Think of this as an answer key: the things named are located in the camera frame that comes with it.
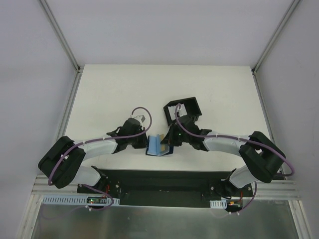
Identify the gold credit card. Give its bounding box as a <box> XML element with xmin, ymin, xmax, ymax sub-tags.
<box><xmin>159</xmin><ymin>134</ymin><xmax>169</xmax><ymax>154</ymax></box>

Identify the blue leather card holder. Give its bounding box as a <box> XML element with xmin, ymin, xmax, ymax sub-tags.
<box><xmin>146</xmin><ymin>134</ymin><xmax>173</xmax><ymax>157</ymax></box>

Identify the black card tray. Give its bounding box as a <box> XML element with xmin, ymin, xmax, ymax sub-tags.
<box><xmin>163</xmin><ymin>97</ymin><xmax>202</xmax><ymax>126</ymax></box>

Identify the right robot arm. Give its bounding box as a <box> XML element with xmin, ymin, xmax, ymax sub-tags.
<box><xmin>161</xmin><ymin>116</ymin><xmax>285</xmax><ymax>198</ymax></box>

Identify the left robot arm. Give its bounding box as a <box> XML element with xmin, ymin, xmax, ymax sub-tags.
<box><xmin>38</xmin><ymin>115</ymin><xmax>148</xmax><ymax>194</ymax></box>

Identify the white card stack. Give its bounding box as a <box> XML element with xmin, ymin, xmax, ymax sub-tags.
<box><xmin>168</xmin><ymin>104</ymin><xmax>187</xmax><ymax>120</ymax></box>

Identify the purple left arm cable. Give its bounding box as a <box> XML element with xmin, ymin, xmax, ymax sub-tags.
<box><xmin>41</xmin><ymin>107</ymin><xmax>154</xmax><ymax>221</ymax></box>

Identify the right white cable duct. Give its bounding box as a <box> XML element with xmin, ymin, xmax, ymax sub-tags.
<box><xmin>209</xmin><ymin>199</ymin><xmax>227</xmax><ymax>209</ymax></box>

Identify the white cable duct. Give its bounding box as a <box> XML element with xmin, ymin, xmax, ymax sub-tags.
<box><xmin>42</xmin><ymin>195</ymin><xmax>120</xmax><ymax>207</ymax></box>
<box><xmin>209</xmin><ymin>199</ymin><xmax>227</xmax><ymax>209</ymax></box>

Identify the left white cable duct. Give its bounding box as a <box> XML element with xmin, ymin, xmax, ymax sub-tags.
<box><xmin>42</xmin><ymin>195</ymin><xmax>120</xmax><ymax>207</ymax></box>

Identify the aluminium front rail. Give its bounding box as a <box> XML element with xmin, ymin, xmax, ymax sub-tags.
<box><xmin>31</xmin><ymin>175</ymin><xmax>301</xmax><ymax>201</ymax></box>

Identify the left aluminium frame post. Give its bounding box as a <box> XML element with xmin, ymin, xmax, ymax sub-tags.
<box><xmin>38</xmin><ymin>0</ymin><xmax>81</xmax><ymax>72</ymax></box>

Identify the aluminium frame post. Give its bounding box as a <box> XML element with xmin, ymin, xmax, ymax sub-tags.
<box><xmin>38</xmin><ymin>0</ymin><xmax>81</xmax><ymax>72</ymax></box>
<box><xmin>252</xmin><ymin>0</ymin><xmax>302</xmax><ymax>75</ymax></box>

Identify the right aluminium frame post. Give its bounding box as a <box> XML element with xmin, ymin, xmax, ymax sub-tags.
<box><xmin>252</xmin><ymin>0</ymin><xmax>302</xmax><ymax>75</ymax></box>

